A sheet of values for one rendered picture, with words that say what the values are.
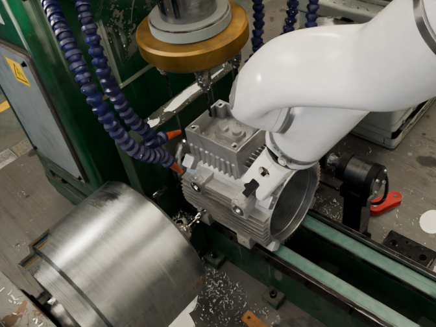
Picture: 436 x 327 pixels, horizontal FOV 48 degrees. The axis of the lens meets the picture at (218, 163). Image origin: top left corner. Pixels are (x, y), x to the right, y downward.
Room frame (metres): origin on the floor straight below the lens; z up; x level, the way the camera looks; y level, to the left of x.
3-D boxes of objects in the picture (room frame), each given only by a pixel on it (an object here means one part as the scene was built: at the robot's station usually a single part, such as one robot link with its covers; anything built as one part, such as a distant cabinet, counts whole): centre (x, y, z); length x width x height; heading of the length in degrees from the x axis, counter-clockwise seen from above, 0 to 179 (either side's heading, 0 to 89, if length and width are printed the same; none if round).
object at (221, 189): (0.64, -0.06, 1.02); 0.20 x 0.19 x 0.19; 42
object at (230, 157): (0.67, -0.03, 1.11); 0.12 x 0.11 x 0.07; 42
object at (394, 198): (0.69, -0.36, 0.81); 0.09 x 0.03 x 0.02; 107
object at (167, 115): (0.79, 0.08, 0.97); 0.30 x 0.11 x 0.34; 131
